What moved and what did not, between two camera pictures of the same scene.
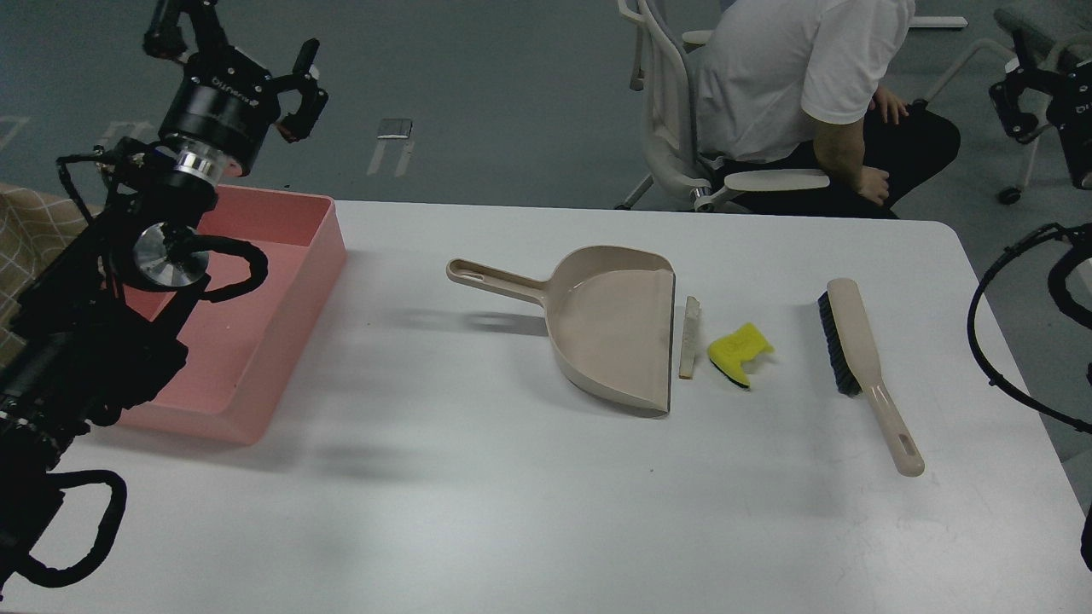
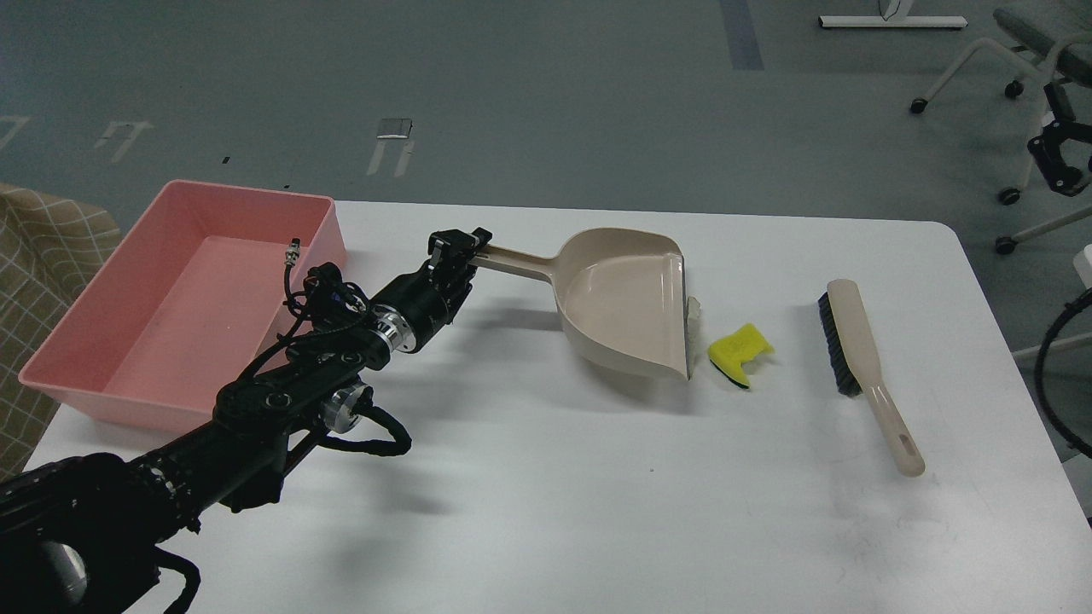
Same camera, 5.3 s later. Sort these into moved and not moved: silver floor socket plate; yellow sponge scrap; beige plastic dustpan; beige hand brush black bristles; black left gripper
Moved: black left gripper; beige plastic dustpan
Not moved: yellow sponge scrap; beige hand brush black bristles; silver floor socket plate
